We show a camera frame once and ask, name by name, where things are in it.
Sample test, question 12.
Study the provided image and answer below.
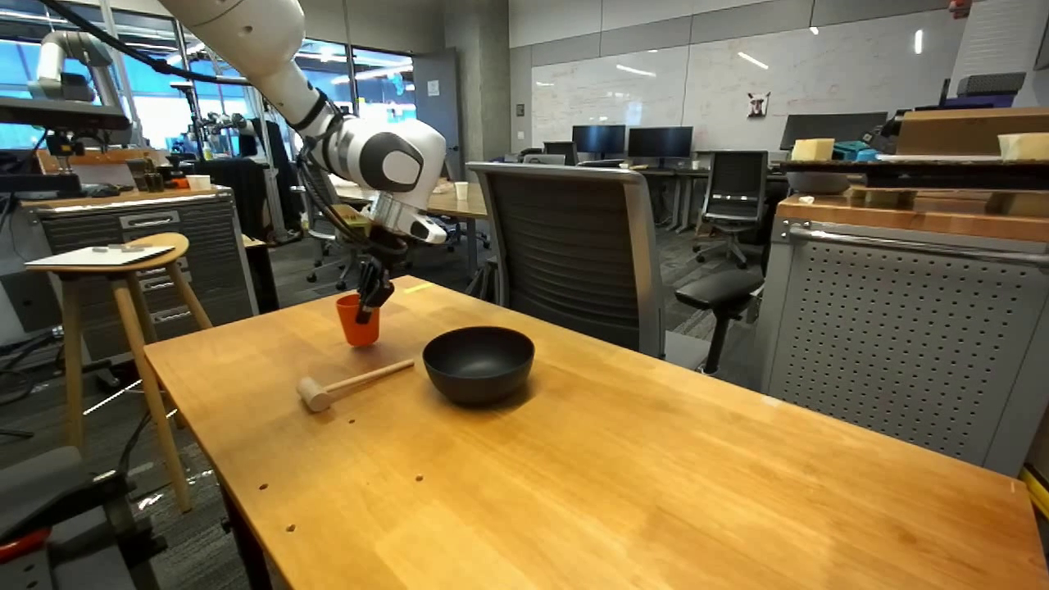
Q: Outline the wooden office desk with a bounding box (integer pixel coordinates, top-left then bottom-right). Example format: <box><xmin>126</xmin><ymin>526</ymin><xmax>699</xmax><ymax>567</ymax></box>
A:
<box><xmin>323</xmin><ymin>175</ymin><xmax>492</xmax><ymax>224</ymax></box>

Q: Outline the black bowl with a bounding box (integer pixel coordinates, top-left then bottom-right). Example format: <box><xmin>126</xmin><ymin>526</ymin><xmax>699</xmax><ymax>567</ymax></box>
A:
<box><xmin>419</xmin><ymin>324</ymin><xmax>538</xmax><ymax>413</ymax></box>

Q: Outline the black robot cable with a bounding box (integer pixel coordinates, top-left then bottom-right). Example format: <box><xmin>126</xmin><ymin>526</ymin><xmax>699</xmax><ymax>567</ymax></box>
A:
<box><xmin>42</xmin><ymin>0</ymin><xmax>256</xmax><ymax>88</ymax></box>

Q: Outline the wooden stool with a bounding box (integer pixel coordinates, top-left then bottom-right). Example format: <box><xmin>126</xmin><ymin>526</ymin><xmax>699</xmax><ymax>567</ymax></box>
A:
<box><xmin>26</xmin><ymin>230</ymin><xmax>215</xmax><ymax>516</ymax></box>

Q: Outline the small cardboard box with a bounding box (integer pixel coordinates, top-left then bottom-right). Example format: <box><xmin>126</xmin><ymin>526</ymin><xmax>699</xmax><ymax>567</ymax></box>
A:
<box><xmin>997</xmin><ymin>127</ymin><xmax>1049</xmax><ymax>165</ymax></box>
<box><xmin>786</xmin><ymin>135</ymin><xmax>838</xmax><ymax>168</ymax></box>

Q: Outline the wide black monitor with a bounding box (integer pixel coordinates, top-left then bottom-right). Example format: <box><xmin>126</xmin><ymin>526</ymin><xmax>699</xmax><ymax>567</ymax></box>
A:
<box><xmin>775</xmin><ymin>111</ymin><xmax>890</xmax><ymax>154</ymax></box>

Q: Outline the large wooden box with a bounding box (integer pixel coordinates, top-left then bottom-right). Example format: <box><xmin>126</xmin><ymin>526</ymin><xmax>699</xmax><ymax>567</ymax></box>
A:
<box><xmin>896</xmin><ymin>106</ymin><xmax>1049</xmax><ymax>157</ymax></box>

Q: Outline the orange plastic cup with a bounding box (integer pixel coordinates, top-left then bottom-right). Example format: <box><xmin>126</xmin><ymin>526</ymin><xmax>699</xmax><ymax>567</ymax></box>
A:
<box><xmin>334</xmin><ymin>287</ymin><xmax>383</xmax><ymax>352</ymax></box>

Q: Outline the wooden plank top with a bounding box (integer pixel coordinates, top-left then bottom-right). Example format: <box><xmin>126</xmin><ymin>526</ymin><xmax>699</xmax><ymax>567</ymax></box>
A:
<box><xmin>773</xmin><ymin>192</ymin><xmax>1049</xmax><ymax>246</ymax></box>

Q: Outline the grey mesh office chair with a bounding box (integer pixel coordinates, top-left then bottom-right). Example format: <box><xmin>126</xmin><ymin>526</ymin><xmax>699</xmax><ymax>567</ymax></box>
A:
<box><xmin>465</xmin><ymin>161</ymin><xmax>668</xmax><ymax>361</ymax></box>

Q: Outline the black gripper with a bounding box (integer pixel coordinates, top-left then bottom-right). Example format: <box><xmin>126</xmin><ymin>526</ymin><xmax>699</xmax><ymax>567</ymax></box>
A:
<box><xmin>351</xmin><ymin>220</ymin><xmax>416</xmax><ymax>328</ymax></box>

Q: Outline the white board sheet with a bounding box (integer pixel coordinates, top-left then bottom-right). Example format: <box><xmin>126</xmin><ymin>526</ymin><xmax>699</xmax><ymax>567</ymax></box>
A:
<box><xmin>26</xmin><ymin>240</ymin><xmax>178</xmax><ymax>274</ymax></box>

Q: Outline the grey perforated metal panel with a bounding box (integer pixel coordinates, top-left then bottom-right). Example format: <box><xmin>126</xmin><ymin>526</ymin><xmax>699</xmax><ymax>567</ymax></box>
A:
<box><xmin>759</xmin><ymin>215</ymin><xmax>1049</xmax><ymax>477</ymax></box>

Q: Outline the wooden mallet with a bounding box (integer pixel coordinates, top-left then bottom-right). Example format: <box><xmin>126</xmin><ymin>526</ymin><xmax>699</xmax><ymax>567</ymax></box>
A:
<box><xmin>295</xmin><ymin>352</ymin><xmax>419</xmax><ymax>415</ymax></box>

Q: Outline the black office chair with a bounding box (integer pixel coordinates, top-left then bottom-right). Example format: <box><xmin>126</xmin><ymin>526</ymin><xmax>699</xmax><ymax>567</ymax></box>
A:
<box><xmin>672</xmin><ymin>148</ymin><xmax>771</xmax><ymax>376</ymax></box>

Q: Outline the black computer monitor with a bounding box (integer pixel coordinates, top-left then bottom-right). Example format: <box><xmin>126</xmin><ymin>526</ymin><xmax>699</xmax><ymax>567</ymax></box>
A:
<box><xmin>626</xmin><ymin>125</ymin><xmax>696</xmax><ymax>169</ymax></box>
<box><xmin>571</xmin><ymin>120</ymin><xmax>629</xmax><ymax>168</ymax></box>

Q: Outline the grey metal cabinet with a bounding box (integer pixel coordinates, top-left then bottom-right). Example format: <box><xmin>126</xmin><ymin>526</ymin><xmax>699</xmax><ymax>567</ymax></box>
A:
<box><xmin>22</xmin><ymin>186</ymin><xmax>260</xmax><ymax>345</ymax></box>

